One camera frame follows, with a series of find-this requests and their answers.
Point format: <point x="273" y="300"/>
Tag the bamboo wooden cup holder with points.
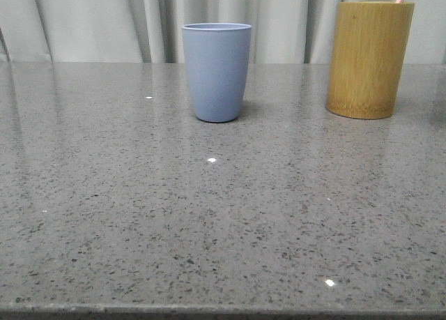
<point x="368" y="50"/>

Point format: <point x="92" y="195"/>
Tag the grey curtain backdrop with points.
<point x="283" y="31"/>

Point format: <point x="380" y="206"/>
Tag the blue plastic cup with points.
<point x="216" y="59"/>

